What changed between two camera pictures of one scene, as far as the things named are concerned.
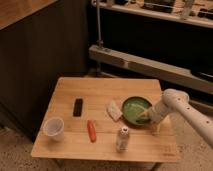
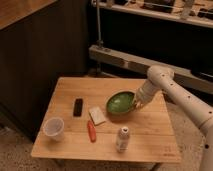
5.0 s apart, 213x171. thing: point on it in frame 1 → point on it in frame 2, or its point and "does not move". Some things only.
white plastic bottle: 123,140 does not move
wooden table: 103,119 does not move
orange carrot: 91,129 does not move
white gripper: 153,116 → 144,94
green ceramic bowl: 131,110 → 121,102
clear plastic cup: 54,129 does not move
